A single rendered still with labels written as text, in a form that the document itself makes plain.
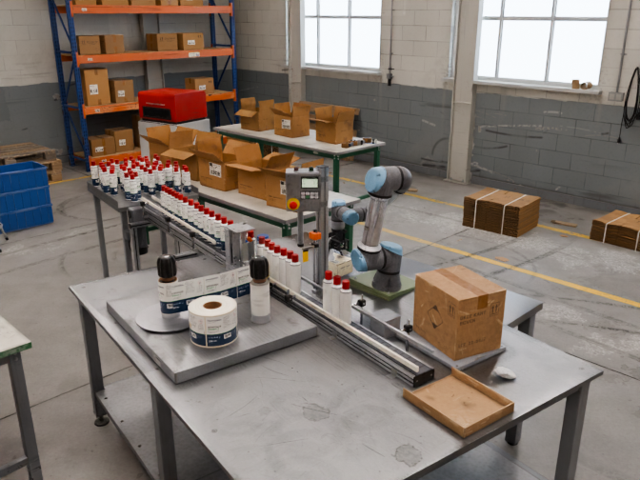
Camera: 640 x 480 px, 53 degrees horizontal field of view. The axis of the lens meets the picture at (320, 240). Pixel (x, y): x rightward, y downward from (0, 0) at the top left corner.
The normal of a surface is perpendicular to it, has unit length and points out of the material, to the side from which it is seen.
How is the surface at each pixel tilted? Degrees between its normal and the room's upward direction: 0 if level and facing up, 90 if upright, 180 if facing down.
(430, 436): 0
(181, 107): 90
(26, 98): 90
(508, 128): 90
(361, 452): 0
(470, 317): 90
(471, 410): 0
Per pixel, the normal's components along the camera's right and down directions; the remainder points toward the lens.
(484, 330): 0.44, 0.30
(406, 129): -0.71, 0.24
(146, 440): 0.01, -0.94
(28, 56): 0.70, 0.24
